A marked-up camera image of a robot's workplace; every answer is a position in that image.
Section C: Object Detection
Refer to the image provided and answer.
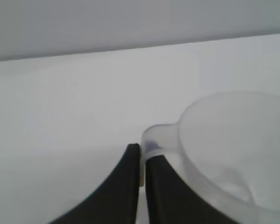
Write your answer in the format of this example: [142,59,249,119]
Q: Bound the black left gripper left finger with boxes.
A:
[49,143,140,224]

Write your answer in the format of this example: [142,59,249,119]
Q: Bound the translucent plastic measuring cup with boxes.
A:
[141,91,280,224]

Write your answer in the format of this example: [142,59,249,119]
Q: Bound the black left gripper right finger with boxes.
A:
[146,155,234,224]

